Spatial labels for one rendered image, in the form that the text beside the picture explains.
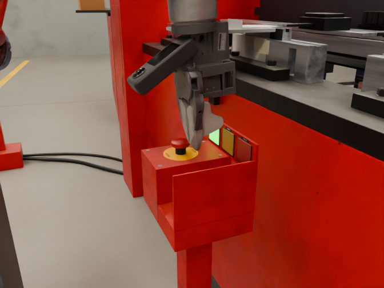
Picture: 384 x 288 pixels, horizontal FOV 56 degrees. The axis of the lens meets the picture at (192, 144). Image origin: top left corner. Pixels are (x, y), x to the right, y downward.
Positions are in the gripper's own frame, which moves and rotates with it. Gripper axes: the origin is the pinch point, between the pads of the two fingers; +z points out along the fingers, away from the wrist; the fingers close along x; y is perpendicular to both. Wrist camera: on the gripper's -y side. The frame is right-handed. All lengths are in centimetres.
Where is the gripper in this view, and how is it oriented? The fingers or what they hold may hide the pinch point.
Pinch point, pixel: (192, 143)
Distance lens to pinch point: 62.6
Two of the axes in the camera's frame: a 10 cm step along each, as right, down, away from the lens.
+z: 0.8, 9.1, 4.0
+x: -3.8, -3.4, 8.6
